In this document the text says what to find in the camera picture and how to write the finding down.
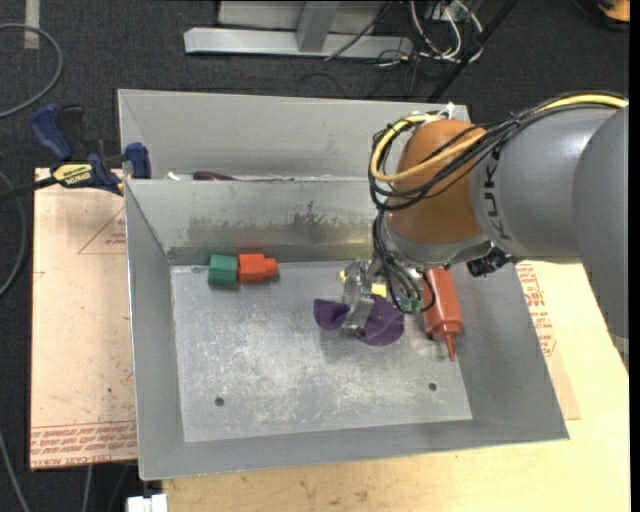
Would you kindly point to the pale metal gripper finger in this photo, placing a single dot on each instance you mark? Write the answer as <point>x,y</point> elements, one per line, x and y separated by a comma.
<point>364,312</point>
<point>350,309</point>

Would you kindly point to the purple cloth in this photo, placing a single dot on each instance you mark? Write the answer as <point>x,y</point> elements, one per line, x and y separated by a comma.
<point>382,325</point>

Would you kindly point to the red-brown squeeze bottle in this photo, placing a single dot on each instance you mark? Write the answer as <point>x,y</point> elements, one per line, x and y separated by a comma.
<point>442,305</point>

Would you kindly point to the grey metal bin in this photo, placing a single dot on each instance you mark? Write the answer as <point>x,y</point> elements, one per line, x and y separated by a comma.
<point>280,360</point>

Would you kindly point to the orange toy block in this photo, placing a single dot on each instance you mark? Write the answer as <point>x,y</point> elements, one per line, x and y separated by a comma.
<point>254,267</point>

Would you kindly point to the green toy block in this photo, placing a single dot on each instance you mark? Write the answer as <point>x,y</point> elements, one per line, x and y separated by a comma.
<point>222,271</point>

